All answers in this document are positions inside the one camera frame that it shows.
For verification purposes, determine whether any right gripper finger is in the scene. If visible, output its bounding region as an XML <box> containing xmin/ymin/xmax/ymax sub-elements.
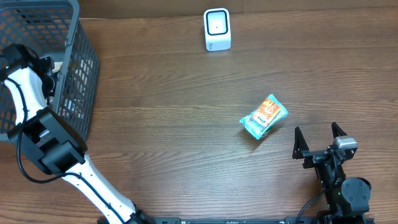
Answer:
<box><xmin>331</xmin><ymin>122</ymin><xmax>347</xmax><ymax>138</ymax></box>
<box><xmin>292</xmin><ymin>126</ymin><xmax>309</xmax><ymax>159</ymax></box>

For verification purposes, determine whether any teal orange tissue pack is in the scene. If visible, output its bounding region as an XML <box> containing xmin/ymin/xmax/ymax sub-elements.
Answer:
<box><xmin>239</xmin><ymin>94</ymin><xmax>289</xmax><ymax>140</ymax></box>

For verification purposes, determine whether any beige Pantree snack pouch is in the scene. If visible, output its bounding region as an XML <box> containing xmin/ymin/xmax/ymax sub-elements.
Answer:
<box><xmin>46</xmin><ymin>61</ymin><xmax>91</xmax><ymax>119</ymax></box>

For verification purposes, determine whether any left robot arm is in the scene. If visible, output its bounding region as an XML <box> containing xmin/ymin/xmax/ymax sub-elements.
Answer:
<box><xmin>1</xmin><ymin>44</ymin><xmax>154</xmax><ymax>224</ymax></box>

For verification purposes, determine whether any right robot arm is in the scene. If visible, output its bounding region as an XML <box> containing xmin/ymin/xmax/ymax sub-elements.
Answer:
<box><xmin>292</xmin><ymin>122</ymin><xmax>374</xmax><ymax>223</ymax></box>

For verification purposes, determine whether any white barcode scanner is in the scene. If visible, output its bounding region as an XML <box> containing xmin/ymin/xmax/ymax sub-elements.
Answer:
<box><xmin>203</xmin><ymin>8</ymin><xmax>232</xmax><ymax>52</ymax></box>

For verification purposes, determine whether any grey plastic mesh basket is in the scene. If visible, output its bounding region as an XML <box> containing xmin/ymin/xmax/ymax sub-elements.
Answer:
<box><xmin>1</xmin><ymin>0</ymin><xmax>100</xmax><ymax>139</ymax></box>

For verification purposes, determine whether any right black cable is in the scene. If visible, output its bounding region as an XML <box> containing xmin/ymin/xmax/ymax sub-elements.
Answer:
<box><xmin>295</xmin><ymin>190</ymin><xmax>326</xmax><ymax>224</ymax></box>

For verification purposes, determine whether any black cable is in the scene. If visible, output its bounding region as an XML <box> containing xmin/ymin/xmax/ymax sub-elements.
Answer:
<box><xmin>295</xmin><ymin>190</ymin><xmax>326</xmax><ymax>224</ymax></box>
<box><xmin>4</xmin><ymin>77</ymin><xmax>125</xmax><ymax>224</ymax></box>

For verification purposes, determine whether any left black cable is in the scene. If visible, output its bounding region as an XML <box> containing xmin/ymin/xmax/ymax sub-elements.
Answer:
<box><xmin>4</xmin><ymin>77</ymin><xmax>125</xmax><ymax>224</ymax></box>

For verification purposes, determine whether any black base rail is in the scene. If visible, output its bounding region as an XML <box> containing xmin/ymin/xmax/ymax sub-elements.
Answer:
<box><xmin>152</xmin><ymin>217</ymin><xmax>361</xmax><ymax>224</ymax></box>

